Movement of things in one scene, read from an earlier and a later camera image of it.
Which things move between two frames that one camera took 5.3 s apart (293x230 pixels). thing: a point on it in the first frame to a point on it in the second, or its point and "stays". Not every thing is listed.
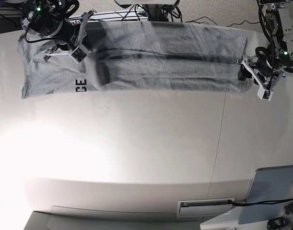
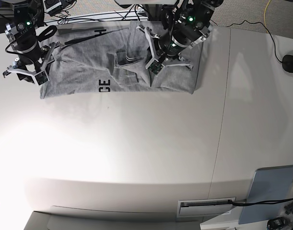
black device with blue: [276, 223] stays
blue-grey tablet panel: [269, 184] stays
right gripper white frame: [264, 92] to [154, 64]
